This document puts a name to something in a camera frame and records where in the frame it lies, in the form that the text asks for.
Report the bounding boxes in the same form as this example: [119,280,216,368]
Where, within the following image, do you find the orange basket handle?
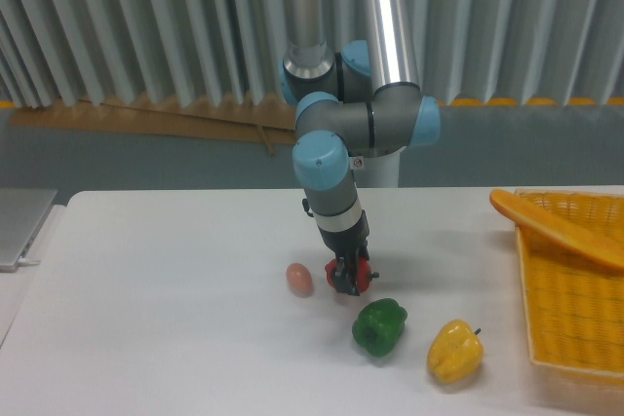
[489,189,623,270]

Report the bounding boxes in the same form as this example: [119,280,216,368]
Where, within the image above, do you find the silver laptop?
[1,188,57,273]

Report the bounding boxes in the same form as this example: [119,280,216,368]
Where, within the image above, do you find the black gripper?
[319,210,370,296]

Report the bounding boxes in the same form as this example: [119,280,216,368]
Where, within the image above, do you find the brown egg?
[286,263,313,297]

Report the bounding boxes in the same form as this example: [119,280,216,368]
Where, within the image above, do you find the green bell pepper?
[352,298,408,358]

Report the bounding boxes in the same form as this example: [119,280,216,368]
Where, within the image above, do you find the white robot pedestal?
[350,151,401,188]

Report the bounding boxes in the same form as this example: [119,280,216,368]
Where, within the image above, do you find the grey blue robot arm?
[282,0,441,296]

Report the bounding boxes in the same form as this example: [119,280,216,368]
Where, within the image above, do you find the brown cardboard sheet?
[10,93,295,155]

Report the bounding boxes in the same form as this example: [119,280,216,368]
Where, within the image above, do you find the yellow bell pepper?
[427,319,484,384]

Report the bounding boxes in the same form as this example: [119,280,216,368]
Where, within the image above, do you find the red bell pepper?
[325,256,379,295]

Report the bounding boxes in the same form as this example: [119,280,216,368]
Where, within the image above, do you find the yellow woven basket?
[516,189,623,383]

